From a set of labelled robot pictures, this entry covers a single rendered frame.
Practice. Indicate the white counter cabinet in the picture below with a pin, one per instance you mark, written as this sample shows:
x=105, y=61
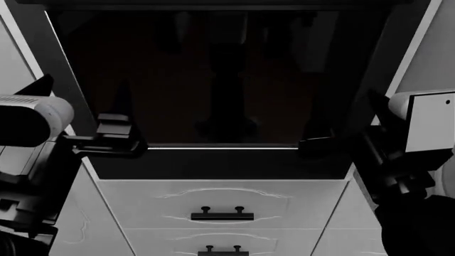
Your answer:
x=89, y=213

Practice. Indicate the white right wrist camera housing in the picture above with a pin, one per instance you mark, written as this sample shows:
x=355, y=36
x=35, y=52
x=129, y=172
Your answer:
x=430, y=120

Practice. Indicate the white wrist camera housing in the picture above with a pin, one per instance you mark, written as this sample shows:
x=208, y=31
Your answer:
x=53, y=114
x=430, y=120

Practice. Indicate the large white drawer front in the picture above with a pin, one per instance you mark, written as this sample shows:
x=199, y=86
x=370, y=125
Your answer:
x=220, y=192

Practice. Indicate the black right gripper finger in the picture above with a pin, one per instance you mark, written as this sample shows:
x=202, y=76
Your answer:
x=378, y=109

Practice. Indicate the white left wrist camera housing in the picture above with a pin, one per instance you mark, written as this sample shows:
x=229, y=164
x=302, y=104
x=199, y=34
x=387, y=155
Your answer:
x=53, y=114

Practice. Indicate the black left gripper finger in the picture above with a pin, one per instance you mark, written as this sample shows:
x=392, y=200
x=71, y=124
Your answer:
x=39, y=86
x=124, y=101

